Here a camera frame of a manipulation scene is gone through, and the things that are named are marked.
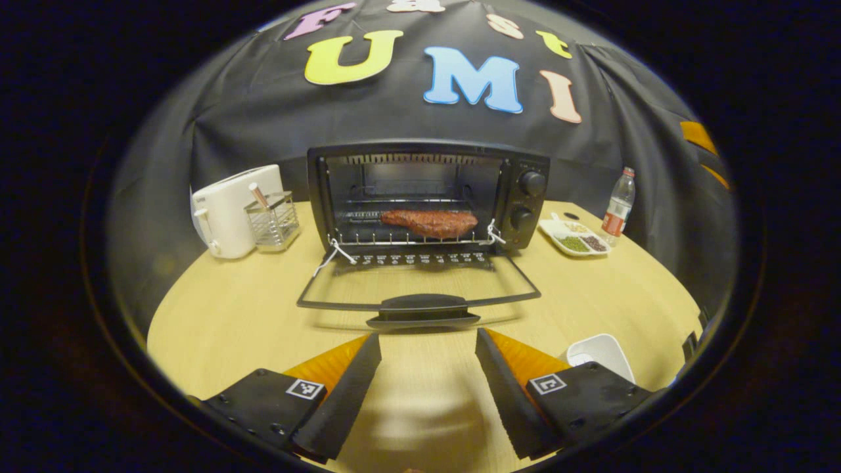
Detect black backdrop cloth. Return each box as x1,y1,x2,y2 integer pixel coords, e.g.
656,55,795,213
105,0,740,329

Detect red raw steak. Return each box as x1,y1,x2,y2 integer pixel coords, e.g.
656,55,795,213
380,209,479,240

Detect white divided dish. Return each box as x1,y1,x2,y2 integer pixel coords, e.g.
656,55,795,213
538,212,612,258

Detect white rectangular plate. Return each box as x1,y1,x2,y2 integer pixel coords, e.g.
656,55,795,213
565,334,636,384

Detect black electric oven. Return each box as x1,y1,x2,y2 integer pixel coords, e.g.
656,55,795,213
296,140,551,329

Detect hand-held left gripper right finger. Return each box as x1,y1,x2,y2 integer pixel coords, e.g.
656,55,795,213
474,328,654,462

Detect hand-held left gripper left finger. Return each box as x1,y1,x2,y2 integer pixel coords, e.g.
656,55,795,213
187,332,382,462

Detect metal wire utensil holder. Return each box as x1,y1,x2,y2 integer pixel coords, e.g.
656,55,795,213
244,191,301,253

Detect clear plastic water bottle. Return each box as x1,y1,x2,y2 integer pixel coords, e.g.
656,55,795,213
601,167,637,248

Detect white toaster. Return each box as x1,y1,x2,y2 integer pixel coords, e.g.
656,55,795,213
191,164,284,259

